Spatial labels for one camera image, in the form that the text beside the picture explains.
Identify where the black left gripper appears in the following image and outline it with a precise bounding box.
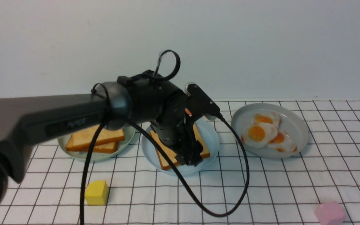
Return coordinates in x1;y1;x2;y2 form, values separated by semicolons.
151;94;204;167

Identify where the toast slice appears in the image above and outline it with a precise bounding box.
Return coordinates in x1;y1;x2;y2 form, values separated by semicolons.
72;125;125;145
65;134;118;154
149;124;211;170

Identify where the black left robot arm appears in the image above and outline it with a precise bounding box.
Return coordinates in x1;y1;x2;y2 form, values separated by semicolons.
0;70;202;202

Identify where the light blue centre plate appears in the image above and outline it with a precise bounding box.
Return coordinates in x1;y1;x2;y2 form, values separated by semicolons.
141;119;220;176

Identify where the pale green bread plate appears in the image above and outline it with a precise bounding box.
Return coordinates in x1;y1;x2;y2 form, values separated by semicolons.
57;125;135;162

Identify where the fried egg front left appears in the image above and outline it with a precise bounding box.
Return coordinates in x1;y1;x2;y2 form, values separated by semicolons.
241;122;278;148

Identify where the fried egg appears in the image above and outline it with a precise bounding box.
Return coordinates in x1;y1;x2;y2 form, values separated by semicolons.
267;130;298;153
241;122;278;148
251;111;281;128

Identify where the fried egg back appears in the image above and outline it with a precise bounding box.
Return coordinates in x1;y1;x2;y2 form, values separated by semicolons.
251;111;281;128

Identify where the fried egg front right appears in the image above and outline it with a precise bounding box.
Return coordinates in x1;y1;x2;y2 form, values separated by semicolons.
267;130;298;153

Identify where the yellow foam cube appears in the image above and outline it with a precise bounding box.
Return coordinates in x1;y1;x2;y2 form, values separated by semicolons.
85;180;109;206

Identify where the white egg plate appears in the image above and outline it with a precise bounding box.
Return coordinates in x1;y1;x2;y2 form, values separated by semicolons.
231;103;308;158

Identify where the pink foam cube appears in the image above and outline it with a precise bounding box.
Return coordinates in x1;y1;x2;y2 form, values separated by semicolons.
314;201;347;225

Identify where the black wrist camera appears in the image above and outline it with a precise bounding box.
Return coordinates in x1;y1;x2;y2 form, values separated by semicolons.
184;82;220;121

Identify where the black camera cable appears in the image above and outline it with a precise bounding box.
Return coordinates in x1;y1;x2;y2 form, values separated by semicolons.
80;50;250;225

